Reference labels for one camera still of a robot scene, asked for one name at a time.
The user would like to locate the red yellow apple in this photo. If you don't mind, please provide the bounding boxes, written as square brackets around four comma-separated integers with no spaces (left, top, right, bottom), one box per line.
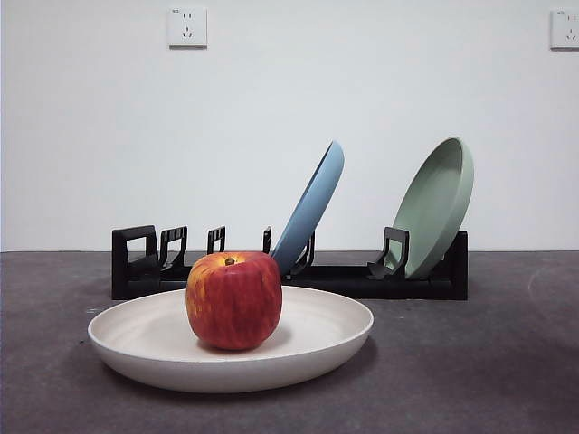
[185,251,284,352]

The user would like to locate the pale yellow round plate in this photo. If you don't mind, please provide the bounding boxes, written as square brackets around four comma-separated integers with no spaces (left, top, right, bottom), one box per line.
[87,285,375,394]

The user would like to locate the blue round plate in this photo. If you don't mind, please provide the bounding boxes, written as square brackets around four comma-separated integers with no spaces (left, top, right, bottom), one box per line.
[270,139,346,278]

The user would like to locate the black plastic plate rack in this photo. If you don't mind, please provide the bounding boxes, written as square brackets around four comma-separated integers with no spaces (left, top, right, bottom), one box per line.
[110,224,469,301]

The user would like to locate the green round plate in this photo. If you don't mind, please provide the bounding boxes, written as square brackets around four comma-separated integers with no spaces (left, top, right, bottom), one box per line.
[390,137,475,280]

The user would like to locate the white wall socket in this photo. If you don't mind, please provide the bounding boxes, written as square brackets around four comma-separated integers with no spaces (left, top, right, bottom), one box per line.
[167,6,209,50]
[549,8,579,52]

